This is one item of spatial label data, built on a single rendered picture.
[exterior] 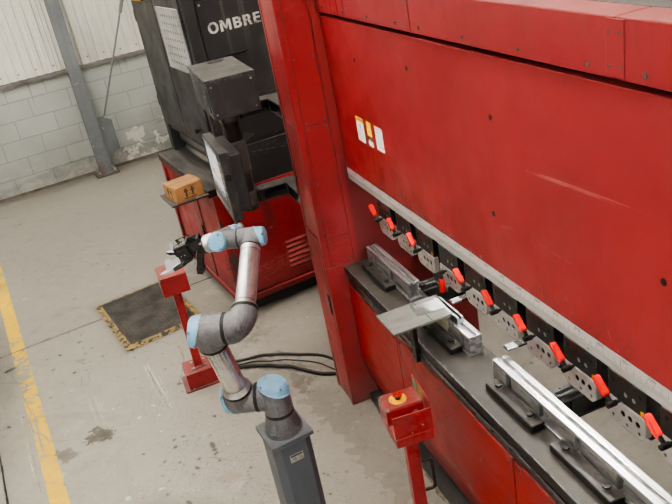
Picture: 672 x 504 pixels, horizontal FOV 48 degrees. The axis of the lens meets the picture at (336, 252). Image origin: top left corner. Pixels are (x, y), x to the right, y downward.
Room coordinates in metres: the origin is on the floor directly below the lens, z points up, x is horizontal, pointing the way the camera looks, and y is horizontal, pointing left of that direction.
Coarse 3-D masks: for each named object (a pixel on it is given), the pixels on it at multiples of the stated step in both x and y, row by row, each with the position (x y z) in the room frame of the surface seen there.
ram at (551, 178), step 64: (384, 64) 2.91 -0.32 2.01; (448, 64) 2.40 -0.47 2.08; (512, 64) 2.04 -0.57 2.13; (384, 128) 3.00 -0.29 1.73; (448, 128) 2.45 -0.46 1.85; (512, 128) 2.06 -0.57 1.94; (576, 128) 1.78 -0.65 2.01; (640, 128) 1.56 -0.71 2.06; (384, 192) 3.11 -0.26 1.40; (448, 192) 2.50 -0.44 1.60; (512, 192) 2.09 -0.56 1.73; (576, 192) 1.79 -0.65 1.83; (640, 192) 1.56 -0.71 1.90; (512, 256) 2.12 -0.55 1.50; (576, 256) 1.80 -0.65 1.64; (640, 256) 1.56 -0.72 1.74; (576, 320) 1.81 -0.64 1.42; (640, 320) 1.56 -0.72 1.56; (640, 384) 1.56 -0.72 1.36
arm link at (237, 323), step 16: (240, 240) 2.59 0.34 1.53; (256, 240) 2.57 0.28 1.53; (240, 256) 2.52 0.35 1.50; (256, 256) 2.51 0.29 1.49; (240, 272) 2.45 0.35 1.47; (256, 272) 2.46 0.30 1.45; (240, 288) 2.39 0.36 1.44; (256, 288) 2.41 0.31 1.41; (240, 304) 2.31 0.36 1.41; (256, 304) 2.34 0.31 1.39; (224, 320) 2.26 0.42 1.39; (240, 320) 2.26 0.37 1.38; (224, 336) 2.23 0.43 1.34; (240, 336) 2.24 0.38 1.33
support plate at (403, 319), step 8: (408, 304) 2.79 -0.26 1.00; (416, 304) 2.78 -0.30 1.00; (392, 312) 2.75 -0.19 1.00; (400, 312) 2.74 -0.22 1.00; (408, 312) 2.73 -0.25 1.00; (432, 312) 2.69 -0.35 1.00; (440, 312) 2.68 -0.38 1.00; (448, 312) 2.67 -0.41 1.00; (384, 320) 2.70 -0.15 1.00; (392, 320) 2.69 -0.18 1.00; (400, 320) 2.68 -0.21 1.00; (408, 320) 2.67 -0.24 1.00; (416, 320) 2.65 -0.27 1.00; (424, 320) 2.64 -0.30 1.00; (392, 328) 2.63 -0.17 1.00; (400, 328) 2.62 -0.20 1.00; (408, 328) 2.60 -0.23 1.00
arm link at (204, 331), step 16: (192, 320) 2.30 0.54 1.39; (208, 320) 2.28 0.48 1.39; (192, 336) 2.26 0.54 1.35; (208, 336) 2.25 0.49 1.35; (208, 352) 2.27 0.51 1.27; (224, 352) 2.31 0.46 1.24; (224, 368) 2.32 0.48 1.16; (224, 384) 2.36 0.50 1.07; (240, 384) 2.37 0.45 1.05; (224, 400) 2.40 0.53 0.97; (240, 400) 2.36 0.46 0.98
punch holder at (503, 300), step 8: (496, 288) 2.23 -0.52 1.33; (496, 296) 2.23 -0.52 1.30; (504, 296) 2.18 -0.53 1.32; (496, 304) 2.24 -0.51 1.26; (504, 304) 2.19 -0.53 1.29; (512, 304) 2.14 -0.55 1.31; (520, 304) 2.11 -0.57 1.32; (504, 312) 2.19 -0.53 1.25; (512, 312) 2.14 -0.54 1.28; (520, 312) 2.11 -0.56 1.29; (496, 320) 2.24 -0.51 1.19; (504, 320) 2.20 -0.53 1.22; (512, 320) 2.14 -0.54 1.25; (504, 328) 2.19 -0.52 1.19; (512, 328) 2.14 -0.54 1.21; (512, 336) 2.15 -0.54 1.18; (520, 336) 2.11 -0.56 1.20
